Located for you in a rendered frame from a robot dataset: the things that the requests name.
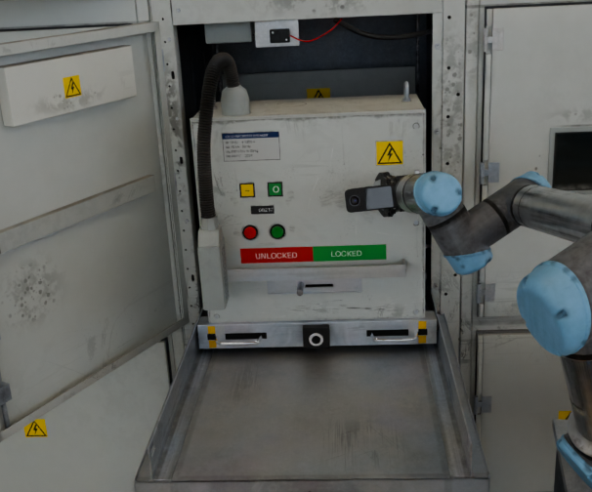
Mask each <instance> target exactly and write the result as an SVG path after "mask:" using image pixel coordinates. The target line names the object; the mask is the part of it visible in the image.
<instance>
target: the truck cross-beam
mask: <svg viewBox="0 0 592 492"><path fill-rule="evenodd" d="M408 321H426V329H418V332H419V335H418V336H426V343H422V344H436V343H437V318H436V314H435V312H434V311H433V310H430V311H425V317H422V318H381V319H340V320H300V321H259V322H219V323H209V321H208V316H200V319H199V321H198V324H197V332H198V341H199V348H200V349H216V348H210V347H209V341H215V338H216V334H208V327H207V326H225V335H226V342H251V341H257V340H258V339H259V337H260V335H261V334H263V339H262V341H261V342H260V343H259V344H257V345H238V346H226V347H227V349H235V348H279V347H302V346H303V325H319V324H329V334H330V345H331V346H368V345H413V344H409V343H408V342H375V341H373V340H372V339H371V337H370V332H373V334H374V337H375V338H408Z"/></svg>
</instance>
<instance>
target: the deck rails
mask: <svg viewBox="0 0 592 492"><path fill-rule="evenodd" d="M430 310H433V311H434V312H435V314H436V318H437V324H438V327H439V330H438V331H437V343H436V344H423V347H424V351H425V355H426V360H427V365H428V370H429V375H430V380H431V384H432V389H433V394H434V398H435V403H436V408H437V413H438V417H439V422H440V427H441V432H442V437H443V442H444V450H445V454H446V459H447V464H448V469H449V474H450V478H474V473H473V469H472V440H471V436H470V433H469V430H468V426H467V422H466V418H465V415H464V411H463V407H462V403H461V400H460V396H459V392H458V388H457V384H456V382H455V378H454V374H453V370H452V366H451V363H450V359H449V355H448V351H447V348H446V344H445V340H444V333H443V330H442V326H441V323H440V319H439V316H438V312H437V308H436V304H435V300H434V297H433V293H432V289H430ZM200 316H208V310H204V309H203V307H202V310H201V312H200V315H199V317H198V319H197V321H196V324H195V326H194V329H193V332H192V334H191V337H190V341H189V343H188V346H187V348H186V351H185V354H184V356H183V359H182V361H181V364H180V366H179V369H178V371H177V374H176V376H175V379H174V382H173V384H172V387H171V389H170V391H169V393H168V396H167V398H166V401H165V404H164V406H163V409H162V411H161V414H160V416H159V419H158V421H157V424H156V427H155V429H154V432H153V434H152V437H151V439H150V442H149V444H148V461H149V469H150V477H149V480H148V481H171V480H172V477H173V474H174V471H175V468H176V466H177V462H178V459H179V456H180V453H181V450H182V447H183V444H184V441H185V438H186V434H187V431H188V428H189V425H190V420H191V417H192V414H193V411H194V408H195V404H196V401H197V399H198V396H199V393H200V390H201V387H202V384H203V381H204V377H205V374H206V371H207V368H208V365H209V362H210V359H211V356H212V353H213V350H214V349H213V348H199V341H198V336H197V324H198V321H199V319H200ZM152 446H153V451H152V454H151V449H152Z"/></svg>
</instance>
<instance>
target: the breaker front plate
mask: <svg viewBox="0 0 592 492"><path fill-rule="evenodd" d="M212 124H213V125H211V126H212V128H211V129H212V130H211V132H212V133H210V134H211V136H210V137H212V138H210V139H211V141H210V142H211V143H210V144H211V145H210V146H211V148H210V149H211V150H210V151H211V153H210V154H211V155H210V156H211V158H210V159H211V163H210V164H212V165H211V167H212V168H211V169H212V170H211V171H212V173H211V174H212V178H211V179H212V182H213V183H212V184H213V187H212V188H213V191H214V192H212V193H214V194H213V196H214V197H213V198H214V199H213V200H214V203H215V204H214V205H215V206H214V207H215V214H216V216H217V217H218V225H220V226H222V231H223V235H224V238H225V246H226V258H227V269H246V268H280V267H349V266H383V265H402V259H405V264H406V277H381V278H345V279H333V286H320V287H305V288H304V291H303V295H302V296H298V295H297V287H296V280H273V281H237V282H229V294H230V297H229V300H228V303H227V306H226V308H225V309H224V310H209V318H210V323H219V322H259V321H300V320H340V319H381V318H422V317H424V222H423V220H422V218H421V217H420V215H419V214H410V213H408V212H406V211H404V212H400V211H398V212H396V214H394V216H393V217H383V216H382V215H381V214H380V212H379V211H378V210H373V211H363V212H354V213H350V212H348V211H347V208H346V200H345V191H346V190H348V189H351V188H358V187H366V186H373V185H374V182H375V179H376V177H377V175H378V174H379V173H381V172H389V173H390V175H392V176H403V175H410V174H414V171H415V170H419V171H420V173H424V112H423V113H398V114H372V115H348V116H323V117H299V118H275V119H249V120H225V121H212ZM258 132H278V133H279V150H280V159H277V160H250V161H224V152H223V139H222V134H232V133H258ZM399 141H402V164H398V165H377V159H376V142H399ZM276 182H282V194H283V196H271V197H268V183H276ZM248 183H254V187H255V197H241V198H240V190H239V184H248ZM251 206H274V210H275V213H274V214H251ZM276 224H280V225H282V226H284V228H285V234H284V236H283V237H282V238H280V239H275V238H273V237H272V236H271V234H270V229H271V227H272V226H273V225H276ZM248 225H253V226H255V227H257V229H258V235H257V237H256V238H255V239H252V240H248V239H246V238H245V237H244V236H243V234H242V231H243V229H244V227H245V226H248ZM380 244H386V260H359V261H325V262H291V263H257V264H242V263H241V257H240V249H248V248H281V247H314V246H347V245H380Z"/></svg>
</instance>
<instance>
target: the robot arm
mask: <svg viewBox="0 0 592 492"><path fill-rule="evenodd" d="M461 199H462V188H461V185H460V183H459V181H458V180H457V179H456V178H455V177H454V176H452V175H450V174H448V173H443V172H439V171H431V172H427V173H420V171H419V170H415V171H414V174H410V175H403V176H392V175H390V173H389V172H381V173H379V174H378V175H377V177H376V179H375V182H374V185H373V186H366V187H358V188H351V189H348V190H346V191H345V200H346V208H347V211H348V212H350V213H354V212H363V211H373V210H378V211H379V212H380V214H381V215H382V216H383V217H393V216H394V214H396V212H398V211H400V212H404V211H406V212H408V213H410V214H419V215H420V217H421V218H422V220H423V222H424V223H425V225H426V227H427V228H428V229H429V230H430V232H431V234H432V235H433V237H434V239H435V240H436V242H437V244H438V245H439V247H440V249H441V250H442V252H443V254H444V257H445V258H446V259H447V260H448V262H449V263H450V265H451V266H452V268H453V269H454V271H455V272H456V273H457V274H461V275H467V274H471V273H473V272H476V271H478V270H480V269H481V268H483V267H485V266H486V265H487V263H489V262H490V261H491V259H492V253H491V248H490V247H489V246H491V245H492V244H494V243H495V242H497V241H498V240H500V239H501V238H503V237H504V236H506V235H507V234H509V233H510V232H512V231H513V230H515V229H516V228H518V227H519V226H525V227H528V228H531V229H534V230H537V231H541V232H544V233H547V234H550V235H553V236H557V237H560V238H563V239H566V240H568V241H572V242H574V243H573V244H572V245H570V246H569V247H567V248H566V249H564V250H563V251H561V252H560V253H558V254H557V255H555V256H554V257H553V258H551V259H550V260H548V261H546V262H543V263H541V264H539V265H538V266H536V267H535V268H534V269H533V270H532V272H531V273H529V274H528V275H527V276H525V277H524V278H523V279H522V280H521V282H520V283H519V286H518V289H517V304H518V308H519V311H520V314H521V316H522V318H523V319H524V320H525V321H526V326H527V327H528V329H529V331H530V333H531V334H532V335H533V337H534V338H535V339H536V340H537V341H538V343H539V344H540V345H541V346H542V347H543V348H545V349H546V350H547V351H549V352H550V353H552V354H554V355H557V356H560V358H561V362H562V366H563V371H564V375H565V379H566V383H567V387H568V392H569V396H570V400H571V408H572V410H571V413H570V415H569V418H568V433H566V434H563V435H562V436H561V438H560V439H558V440H557V443H556V444H557V448H558V449H559V451H560V453H561V454H562V455H563V457H564V458H565V459H566V461H567V462H568V463H569V464H570V466H571V467H572V468H573V469H574V471H575V472H576V473H577V474H578V475H579V476H580V477H581V479H582V480H583V481H584V482H585V483H586V484H587V485H588V486H589V487H590V488H591V489H592V196H589V195H584V194H579V193H574V192H569V191H564V190H559V189H556V188H552V187H551V185H550V184H549V183H548V182H547V180H546V179H545V178H544V177H543V176H540V175H539V174H538V173H537V172H534V171H529V172H526V173H524V174H523V175H521V176H519V177H517V178H515V179H514V180H512V181H511V182H510V183H509V184H507V185H506V186H504V187H503V188H501V189H500V190H498V191H497V192H495V193H494V194H492V195H491V196H489V197H488V198H486V199H485V200H483V201H482V202H480V203H479V204H477V205H476V206H474V207H473V208H471V209H470V210H468V211H467V209H466V207H465V206H464V204H463V203H462V201H461Z"/></svg>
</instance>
